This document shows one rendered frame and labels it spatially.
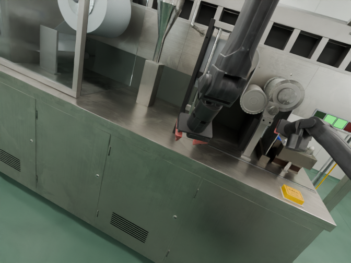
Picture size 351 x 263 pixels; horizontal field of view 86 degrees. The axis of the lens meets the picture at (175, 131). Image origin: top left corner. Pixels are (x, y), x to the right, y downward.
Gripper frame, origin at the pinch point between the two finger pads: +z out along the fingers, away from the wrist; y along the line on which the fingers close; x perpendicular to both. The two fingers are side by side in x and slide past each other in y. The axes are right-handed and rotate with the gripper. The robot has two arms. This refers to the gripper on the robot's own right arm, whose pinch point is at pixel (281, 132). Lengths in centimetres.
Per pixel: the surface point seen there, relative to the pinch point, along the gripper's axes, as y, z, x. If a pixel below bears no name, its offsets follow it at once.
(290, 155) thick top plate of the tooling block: 8.3, 1.9, -8.9
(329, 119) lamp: 29.4, 24.5, 24.6
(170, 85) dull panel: -72, 34, 10
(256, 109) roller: -15.2, -1.0, 5.4
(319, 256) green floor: 105, 105, -66
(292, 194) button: 8.6, -13.9, -26.0
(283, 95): -8.3, -8.7, 13.7
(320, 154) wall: 158, 269, 63
